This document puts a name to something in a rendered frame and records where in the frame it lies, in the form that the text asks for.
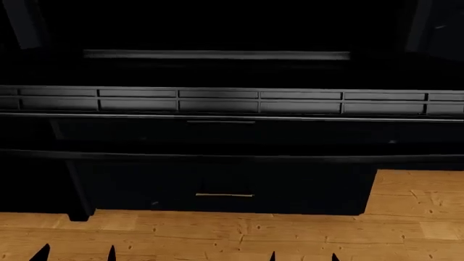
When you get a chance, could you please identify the black oven bottom drawer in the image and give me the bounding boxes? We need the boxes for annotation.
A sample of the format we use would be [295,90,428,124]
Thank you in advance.
[85,160,378,217]

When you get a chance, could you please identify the black oven door with vents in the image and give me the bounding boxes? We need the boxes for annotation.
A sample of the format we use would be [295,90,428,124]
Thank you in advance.
[0,85,464,153]

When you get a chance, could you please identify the brass drawer handle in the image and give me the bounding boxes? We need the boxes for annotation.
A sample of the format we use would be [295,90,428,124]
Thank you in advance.
[195,193,255,198]

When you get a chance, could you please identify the black oven door handle bar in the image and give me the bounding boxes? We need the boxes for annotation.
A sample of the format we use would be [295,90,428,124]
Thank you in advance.
[0,148,464,165]

